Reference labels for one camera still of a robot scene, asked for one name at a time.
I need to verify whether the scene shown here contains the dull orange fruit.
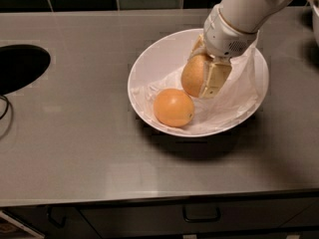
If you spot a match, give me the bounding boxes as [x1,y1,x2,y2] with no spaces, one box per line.
[180,54,209,98]

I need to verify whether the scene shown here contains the black round sink opening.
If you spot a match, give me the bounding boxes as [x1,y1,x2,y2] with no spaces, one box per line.
[0,44,51,95]

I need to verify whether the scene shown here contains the black cable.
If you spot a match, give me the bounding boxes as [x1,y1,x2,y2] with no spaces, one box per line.
[0,95,10,120]

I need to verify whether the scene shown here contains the white ceramic bowl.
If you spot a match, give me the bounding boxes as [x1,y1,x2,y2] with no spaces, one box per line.
[127,28,270,138]

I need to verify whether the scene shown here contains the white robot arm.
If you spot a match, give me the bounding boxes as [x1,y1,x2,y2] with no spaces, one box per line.
[181,0,319,99]

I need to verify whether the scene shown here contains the black centre drawer handle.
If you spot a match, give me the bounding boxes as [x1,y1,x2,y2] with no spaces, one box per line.
[182,205,221,223]

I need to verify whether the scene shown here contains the black drawer handle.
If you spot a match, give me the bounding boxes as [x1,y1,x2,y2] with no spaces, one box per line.
[182,205,221,223]
[47,206,67,229]

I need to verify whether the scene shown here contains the dark drawer front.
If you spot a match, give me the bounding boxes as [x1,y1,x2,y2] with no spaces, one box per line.
[81,198,318,238]

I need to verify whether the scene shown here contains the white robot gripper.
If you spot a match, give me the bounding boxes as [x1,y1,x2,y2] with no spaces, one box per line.
[189,5,257,99]

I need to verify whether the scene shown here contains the black left drawer handle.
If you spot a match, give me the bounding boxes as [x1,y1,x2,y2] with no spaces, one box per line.
[47,206,67,229]

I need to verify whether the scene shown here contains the white paper towel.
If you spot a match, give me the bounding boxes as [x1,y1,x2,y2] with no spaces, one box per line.
[131,32,261,135]

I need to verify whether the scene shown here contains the bright orange front fruit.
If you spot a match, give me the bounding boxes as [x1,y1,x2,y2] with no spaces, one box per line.
[153,89,194,127]

